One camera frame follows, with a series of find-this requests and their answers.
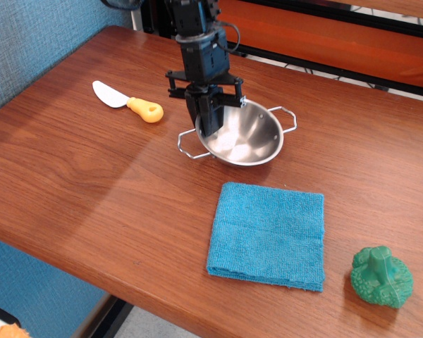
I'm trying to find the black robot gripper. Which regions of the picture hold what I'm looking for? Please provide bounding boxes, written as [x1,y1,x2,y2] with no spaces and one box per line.
[166,30,245,137]

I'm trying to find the green plastic toy broccoli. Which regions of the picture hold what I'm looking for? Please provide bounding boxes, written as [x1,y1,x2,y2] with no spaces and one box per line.
[350,246,414,309]

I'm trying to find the silver two-handled metal bowl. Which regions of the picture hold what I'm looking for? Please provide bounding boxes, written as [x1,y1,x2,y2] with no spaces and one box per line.
[177,100,298,167]

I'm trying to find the orange object at bottom left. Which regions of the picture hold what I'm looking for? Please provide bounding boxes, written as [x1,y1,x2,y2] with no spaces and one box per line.
[0,324,30,338]

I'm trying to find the blue folded cloth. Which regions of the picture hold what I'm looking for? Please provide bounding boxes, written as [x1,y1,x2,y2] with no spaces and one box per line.
[207,182,325,292]

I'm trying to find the black metal table leg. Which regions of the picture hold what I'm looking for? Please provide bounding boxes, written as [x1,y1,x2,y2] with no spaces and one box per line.
[71,293,133,338]

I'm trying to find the orange panel with black frame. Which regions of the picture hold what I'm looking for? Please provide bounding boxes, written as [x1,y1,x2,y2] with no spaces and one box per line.
[220,1,423,96]

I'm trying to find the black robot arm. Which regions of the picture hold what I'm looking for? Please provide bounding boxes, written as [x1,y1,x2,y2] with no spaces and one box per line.
[166,1,245,137]

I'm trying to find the toy knife with yellow handle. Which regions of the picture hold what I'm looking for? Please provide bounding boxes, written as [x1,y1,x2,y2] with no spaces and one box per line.
[92,80,164,123]

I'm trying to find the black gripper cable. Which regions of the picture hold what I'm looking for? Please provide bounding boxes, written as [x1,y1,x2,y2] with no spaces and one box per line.
[214,20,241,54]

